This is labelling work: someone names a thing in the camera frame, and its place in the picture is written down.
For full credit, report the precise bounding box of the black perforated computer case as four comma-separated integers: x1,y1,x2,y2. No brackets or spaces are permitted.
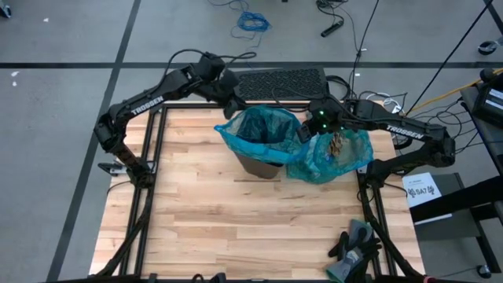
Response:
235,66,332,102

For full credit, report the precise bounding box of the thin black cable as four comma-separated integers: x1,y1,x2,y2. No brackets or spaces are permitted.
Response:
347,0,381,101
394,0,495,126

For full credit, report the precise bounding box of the blue coiled cable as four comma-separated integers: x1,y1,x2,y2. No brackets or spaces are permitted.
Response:
207,0,273,64

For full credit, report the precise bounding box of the black power strip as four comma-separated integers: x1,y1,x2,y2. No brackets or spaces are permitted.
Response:
320,19,345,39

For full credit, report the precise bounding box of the large brown paper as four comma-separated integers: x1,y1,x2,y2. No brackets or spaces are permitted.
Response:
327,130,349,157

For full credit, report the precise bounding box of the teal plastic trash bag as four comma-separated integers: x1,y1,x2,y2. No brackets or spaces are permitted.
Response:
213,105,314,166

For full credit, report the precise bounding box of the thick black cable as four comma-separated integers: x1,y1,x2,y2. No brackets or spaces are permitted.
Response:
325,73,353,101

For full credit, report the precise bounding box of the bin with teal liner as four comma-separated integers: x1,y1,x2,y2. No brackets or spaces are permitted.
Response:
285,127,376,186

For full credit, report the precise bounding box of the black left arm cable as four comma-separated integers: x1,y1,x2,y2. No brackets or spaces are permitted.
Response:
163,48,259,79

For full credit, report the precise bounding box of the white printed paper sign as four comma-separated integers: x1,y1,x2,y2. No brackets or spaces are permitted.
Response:
402,171,443,209

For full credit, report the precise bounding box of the black trash bin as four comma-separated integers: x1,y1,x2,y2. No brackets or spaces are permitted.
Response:
234,151,285,181

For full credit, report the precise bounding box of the yellow cable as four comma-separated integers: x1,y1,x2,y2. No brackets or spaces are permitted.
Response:
391,67,503,123

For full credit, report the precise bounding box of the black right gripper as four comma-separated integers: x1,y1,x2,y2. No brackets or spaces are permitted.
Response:
297,97,357,145

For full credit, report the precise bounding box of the black side table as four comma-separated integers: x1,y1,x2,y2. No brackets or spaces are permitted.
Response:
408,70,503,276

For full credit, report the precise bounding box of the black cable bundle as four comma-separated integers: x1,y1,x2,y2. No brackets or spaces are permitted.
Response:
315,0,351,21

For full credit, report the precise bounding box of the grey black work glove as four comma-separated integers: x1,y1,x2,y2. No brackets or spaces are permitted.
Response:
328,219,383,260
325,245,373,283

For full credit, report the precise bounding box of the black screen device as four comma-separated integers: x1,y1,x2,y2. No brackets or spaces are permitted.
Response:
470,83,503,127

